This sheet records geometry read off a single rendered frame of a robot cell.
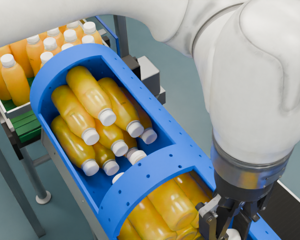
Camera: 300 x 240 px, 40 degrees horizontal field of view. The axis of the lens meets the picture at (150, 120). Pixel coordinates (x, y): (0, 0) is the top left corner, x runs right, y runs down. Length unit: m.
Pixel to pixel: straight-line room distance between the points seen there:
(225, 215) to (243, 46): 0.31
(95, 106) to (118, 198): 0.28
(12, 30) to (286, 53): 0.22
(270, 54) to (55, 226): 1.94
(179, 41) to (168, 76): 2.29
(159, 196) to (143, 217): 0.06
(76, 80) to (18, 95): 0.36
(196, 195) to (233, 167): 0.45
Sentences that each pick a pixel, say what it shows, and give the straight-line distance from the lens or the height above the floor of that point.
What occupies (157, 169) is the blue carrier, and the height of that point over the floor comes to 1.23.
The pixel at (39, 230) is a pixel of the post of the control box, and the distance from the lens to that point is 2.14.
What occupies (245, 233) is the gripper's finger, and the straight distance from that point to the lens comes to 0.70.
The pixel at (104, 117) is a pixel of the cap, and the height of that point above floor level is 1.16.
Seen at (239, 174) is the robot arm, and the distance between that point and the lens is 0.46.
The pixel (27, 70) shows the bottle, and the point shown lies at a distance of 1.52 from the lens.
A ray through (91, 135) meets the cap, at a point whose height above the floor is 1.12.
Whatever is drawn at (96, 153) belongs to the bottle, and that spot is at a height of 1.03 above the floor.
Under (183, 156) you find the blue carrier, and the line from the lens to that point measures 0.85.
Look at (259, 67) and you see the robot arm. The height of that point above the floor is 1.69.
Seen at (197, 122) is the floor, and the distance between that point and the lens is 2.50.
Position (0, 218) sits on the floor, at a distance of 2.31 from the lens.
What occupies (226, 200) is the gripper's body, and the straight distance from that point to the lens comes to 0.54.
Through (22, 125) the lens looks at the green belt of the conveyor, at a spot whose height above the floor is 0.90.
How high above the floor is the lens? 1.92
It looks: 50 degrees down
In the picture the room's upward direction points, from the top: 3 degrees counter-clockwise
